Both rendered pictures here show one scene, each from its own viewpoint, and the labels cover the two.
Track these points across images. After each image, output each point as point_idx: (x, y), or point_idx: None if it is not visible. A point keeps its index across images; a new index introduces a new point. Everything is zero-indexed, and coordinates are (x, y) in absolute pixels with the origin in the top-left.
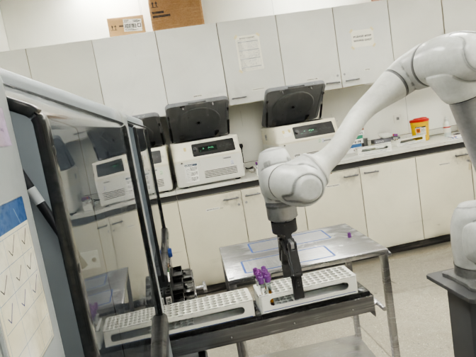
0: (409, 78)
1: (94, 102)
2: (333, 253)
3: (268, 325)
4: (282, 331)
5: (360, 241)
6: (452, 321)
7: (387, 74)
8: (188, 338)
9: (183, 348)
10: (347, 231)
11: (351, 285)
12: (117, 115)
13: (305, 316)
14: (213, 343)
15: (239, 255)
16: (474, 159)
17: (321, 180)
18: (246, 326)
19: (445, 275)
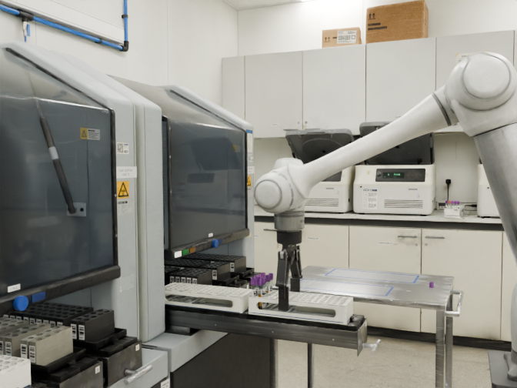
0: (448, 105)
1: (101, 91)
2: (388, 294)
3: (248, 325)
4: (261, 336)
5: (432, 293)
6: None
7: (427, 98)
8: (181, 312)
9: (176, 320)
10: (439, 282)
11: (339, 314)
12: (120, 104)
13: (284, 329)
14: (200, 325)
15: (311, 274)
16: (496, 206)
17: (279, 188)
18: (228, 319)
19: (505, 356)
